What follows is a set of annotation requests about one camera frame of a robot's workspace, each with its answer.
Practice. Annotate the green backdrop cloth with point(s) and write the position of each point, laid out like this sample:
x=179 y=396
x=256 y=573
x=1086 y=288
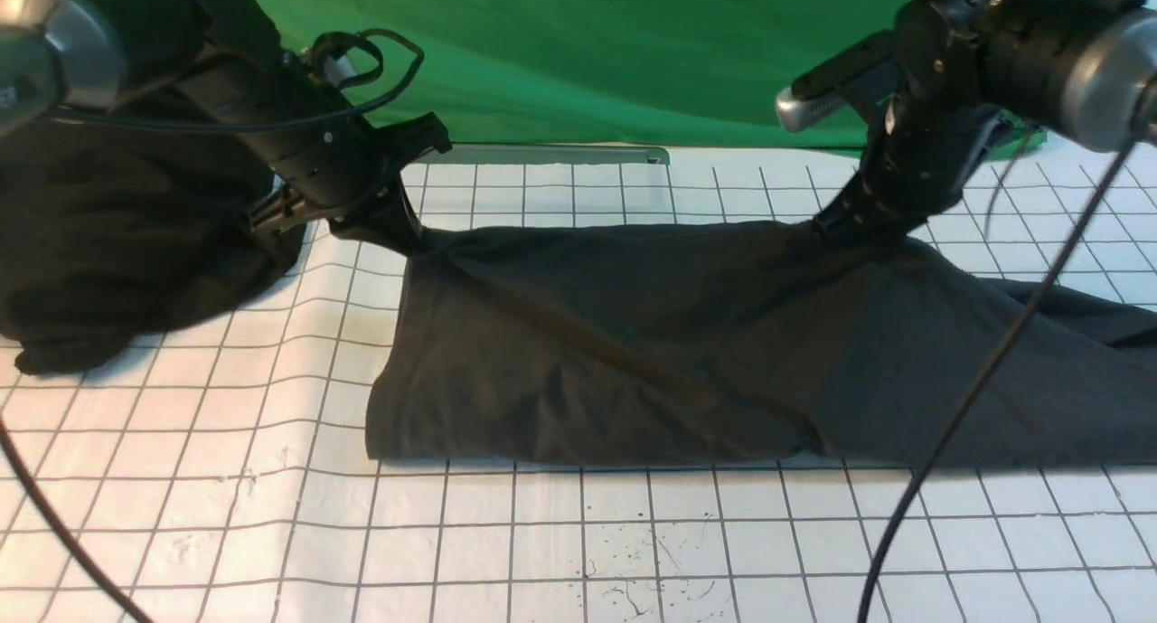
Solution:
x=653 y=72

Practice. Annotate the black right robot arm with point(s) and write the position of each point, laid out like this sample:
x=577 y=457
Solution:
x=939 y=87

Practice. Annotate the white grid table mat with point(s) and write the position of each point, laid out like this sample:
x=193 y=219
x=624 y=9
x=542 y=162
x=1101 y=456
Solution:
x=218 y=474

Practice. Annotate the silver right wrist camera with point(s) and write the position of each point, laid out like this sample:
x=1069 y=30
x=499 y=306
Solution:
x=861 y=77

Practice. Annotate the gray metal bar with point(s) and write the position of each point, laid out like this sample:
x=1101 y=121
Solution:
x=493 y=154

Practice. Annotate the black crumpled garment pile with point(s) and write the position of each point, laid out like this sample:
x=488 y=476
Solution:
x=109 y=234

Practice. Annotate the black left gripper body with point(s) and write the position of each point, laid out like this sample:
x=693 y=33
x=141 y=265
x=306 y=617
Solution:
x=326 y=167

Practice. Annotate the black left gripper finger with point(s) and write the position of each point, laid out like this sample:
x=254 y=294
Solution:
x=385 y=219

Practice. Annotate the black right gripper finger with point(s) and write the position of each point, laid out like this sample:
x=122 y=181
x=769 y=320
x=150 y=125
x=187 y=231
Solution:
x=858 y=216

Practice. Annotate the gray long-sleeve top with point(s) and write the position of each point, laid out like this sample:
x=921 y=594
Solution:
x=676 y=346

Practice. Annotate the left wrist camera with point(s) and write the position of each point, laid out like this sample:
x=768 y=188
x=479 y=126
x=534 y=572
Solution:
x=329 y=59

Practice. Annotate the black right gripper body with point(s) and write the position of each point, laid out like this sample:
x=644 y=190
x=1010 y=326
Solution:
x=924 y=152

